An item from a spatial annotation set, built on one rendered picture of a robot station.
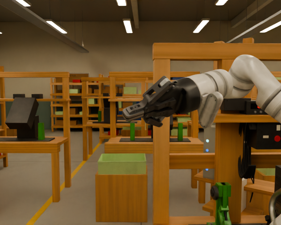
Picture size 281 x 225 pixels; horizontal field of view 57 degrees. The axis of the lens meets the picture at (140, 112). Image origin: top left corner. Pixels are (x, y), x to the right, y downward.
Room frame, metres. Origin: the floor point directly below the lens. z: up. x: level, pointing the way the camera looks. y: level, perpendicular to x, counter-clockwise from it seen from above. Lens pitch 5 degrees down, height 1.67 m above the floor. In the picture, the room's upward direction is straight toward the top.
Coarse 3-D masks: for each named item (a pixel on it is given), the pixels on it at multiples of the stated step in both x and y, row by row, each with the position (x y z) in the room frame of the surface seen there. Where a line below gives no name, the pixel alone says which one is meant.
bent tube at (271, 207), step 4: (280, 188) 1.25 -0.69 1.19; (276, 192) 1.26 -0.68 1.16; (280, 192) 1.24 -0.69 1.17; (272, 196) 1.29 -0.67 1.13; (276, 196) 1.27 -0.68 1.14; (272, 200) 1.28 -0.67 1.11; (276, 200) 1.28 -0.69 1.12; (272, 204) 1.28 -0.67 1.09; (272, 208) 1.27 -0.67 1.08; (272, 212) 1.26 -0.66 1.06; (272, 216) 1.24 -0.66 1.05; (272, 220) 1.23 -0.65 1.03
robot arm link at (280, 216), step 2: (280, 214) 0.60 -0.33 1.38; (278, 216) 0.60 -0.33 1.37; (280, 216) 0.58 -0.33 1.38; (276, 218) 0.60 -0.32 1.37; (278, 218) 0.59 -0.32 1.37; (280, 218) 0.58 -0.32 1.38; (274, 220) 0.60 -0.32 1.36; (276, 220) 0.59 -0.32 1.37; (278, 220) 0.58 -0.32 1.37; (280, 220) 0.57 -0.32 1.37; (272, 222) 0.60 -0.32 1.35; (274, 222) 0.59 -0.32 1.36; (276, 222) 0.58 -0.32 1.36; (278, 222) 0.58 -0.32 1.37; (280, 222) 0.57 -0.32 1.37; (270, 224) 0.60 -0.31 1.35; (272, 224) 0.59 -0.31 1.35; (274, 224) 0.59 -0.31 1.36; (276, 224) 0.58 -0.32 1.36; (278, 224) 0.57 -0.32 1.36; (280, 224) 0.57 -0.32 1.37
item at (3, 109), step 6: (0, 66) 5.59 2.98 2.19; (0, 78) 5.59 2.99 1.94; (0, 84) 5.59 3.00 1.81; (0, 90) 5.59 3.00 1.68; (0, 96) 5.59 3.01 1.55; (0, 102) 5.49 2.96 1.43; (6, 132) 5.65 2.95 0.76; (0, 156) 5.50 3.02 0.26; (6, 156) 5.61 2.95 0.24; (6, 162) 5.60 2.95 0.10
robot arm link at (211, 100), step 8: (200, 80) 0.55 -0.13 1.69; (208, 80) 0.55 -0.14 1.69; (200, 88) 0.54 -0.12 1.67; (208, 88) 0.55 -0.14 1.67; (216, 88) 0.56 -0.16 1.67; (208, 96) 0.52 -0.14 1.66; (216, 96) 0.50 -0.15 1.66; (200, 104) 0.55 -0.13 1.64; (208, 104) 0.52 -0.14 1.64; (216, 104) 0.50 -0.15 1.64; (200, 112) 0.55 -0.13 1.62; (208, 112) 0.53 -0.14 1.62; (216, 112) 0.52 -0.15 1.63; (200, 120) 0.56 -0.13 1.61; (208, 120) 0.53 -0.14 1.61
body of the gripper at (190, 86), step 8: (176, 80) 0.55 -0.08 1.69; (184, 80) 0.54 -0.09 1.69; (192, 80) 0.54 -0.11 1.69; (176, 88) 0.51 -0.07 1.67; (184, 88) 0.52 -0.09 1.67; (192, 88) 0.53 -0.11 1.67; (168, 96) 0.51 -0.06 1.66; (176, 96) 0.53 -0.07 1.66; (184, 96) 0.53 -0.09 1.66; (192, 96) 0.53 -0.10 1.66; (200, 96) 0.54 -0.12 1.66; (176, 104) 0.55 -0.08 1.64; (184, 104) 0.53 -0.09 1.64; (192, 104) 0.53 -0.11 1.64; (176, 112) 0.57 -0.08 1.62; (184, 112) 0.54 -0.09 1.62
